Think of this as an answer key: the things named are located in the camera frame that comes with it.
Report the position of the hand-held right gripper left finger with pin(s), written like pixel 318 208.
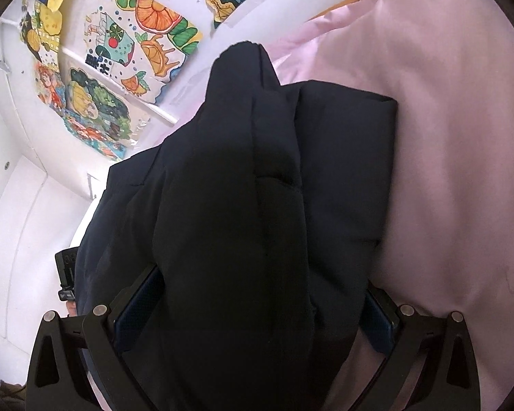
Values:
pixel 137 312

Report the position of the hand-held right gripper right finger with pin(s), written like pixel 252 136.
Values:
pixel 379 321

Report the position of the dark navy padded jacket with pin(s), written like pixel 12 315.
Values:
pixel 240 222

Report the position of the pink bed sheet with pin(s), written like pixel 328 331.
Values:
pixel 454 137

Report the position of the blue and orange wall poster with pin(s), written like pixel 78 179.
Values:
pixel 95 137

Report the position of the yellow and green wall poster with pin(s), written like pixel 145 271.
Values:
pixel 95 96

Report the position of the red and orange wall poster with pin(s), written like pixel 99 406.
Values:
pixel 51 87

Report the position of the white fruit wall poster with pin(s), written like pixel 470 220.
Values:
pixel 145 38

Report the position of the wooden bed frame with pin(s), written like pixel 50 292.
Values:
pixel 338 5

